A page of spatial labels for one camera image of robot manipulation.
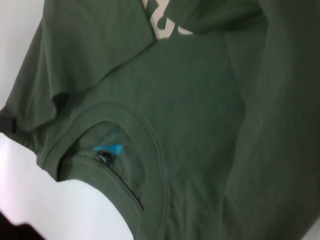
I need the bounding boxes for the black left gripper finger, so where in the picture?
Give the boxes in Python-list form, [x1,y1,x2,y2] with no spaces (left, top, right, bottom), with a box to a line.
[0,116,18,134]

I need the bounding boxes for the dark green FREE t-shirt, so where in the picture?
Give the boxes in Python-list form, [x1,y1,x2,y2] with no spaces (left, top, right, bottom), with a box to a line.
[0,0,320,240]

